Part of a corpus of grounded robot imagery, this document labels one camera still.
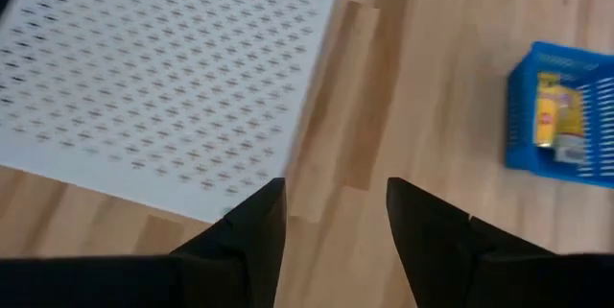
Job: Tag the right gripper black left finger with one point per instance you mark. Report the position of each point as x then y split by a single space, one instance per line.
254 241

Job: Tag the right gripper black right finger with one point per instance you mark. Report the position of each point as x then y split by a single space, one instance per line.
441 250

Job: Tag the white perforated metal shelf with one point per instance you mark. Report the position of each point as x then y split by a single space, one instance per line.
144 82

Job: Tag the blue plastic basket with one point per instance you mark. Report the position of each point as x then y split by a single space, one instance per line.
520 121

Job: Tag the yellow green crayon box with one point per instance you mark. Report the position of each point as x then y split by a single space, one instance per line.
571 125

